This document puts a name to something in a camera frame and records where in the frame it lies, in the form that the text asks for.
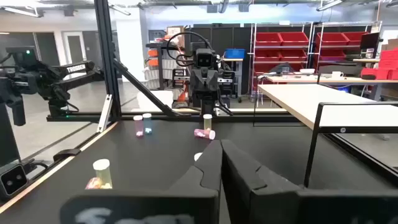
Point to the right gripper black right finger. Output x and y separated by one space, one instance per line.
280 208

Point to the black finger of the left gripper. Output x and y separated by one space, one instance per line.
211 107
204 107

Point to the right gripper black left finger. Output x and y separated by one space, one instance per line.
174 205

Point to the pink medicine bottle white cap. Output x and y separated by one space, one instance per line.
138 126
203 133

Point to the blue medicine bottle white cap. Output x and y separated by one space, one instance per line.
147 124

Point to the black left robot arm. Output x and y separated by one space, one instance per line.
226 88

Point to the blue plastic bin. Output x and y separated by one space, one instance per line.
234 53

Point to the cluttered storage cart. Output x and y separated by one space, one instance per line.
161 65

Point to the red plastic storage bin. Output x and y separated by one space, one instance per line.
355 37
293 54
267 55
268 39
332 55
331 39
293 38

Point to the white bowl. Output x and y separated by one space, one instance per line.
307 71

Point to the white mug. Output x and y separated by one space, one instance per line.
336 74

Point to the ceiling light tube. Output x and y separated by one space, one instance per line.
21 11
329 4

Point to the light wooden work table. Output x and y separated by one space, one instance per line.
357 80

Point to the red crate stack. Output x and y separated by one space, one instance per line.
385 62

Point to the cardboard box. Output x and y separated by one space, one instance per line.
392 43

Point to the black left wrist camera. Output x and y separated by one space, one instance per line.
204 59

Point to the black diagonal frame brace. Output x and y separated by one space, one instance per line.
143 87

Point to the silver frame bracket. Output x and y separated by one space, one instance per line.
105 113

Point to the black aluminium frame post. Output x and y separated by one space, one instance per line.
105 46

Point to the wooden shelf with black frame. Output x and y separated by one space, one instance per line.
326 105

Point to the black table-level camera box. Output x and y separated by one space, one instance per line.
12 182

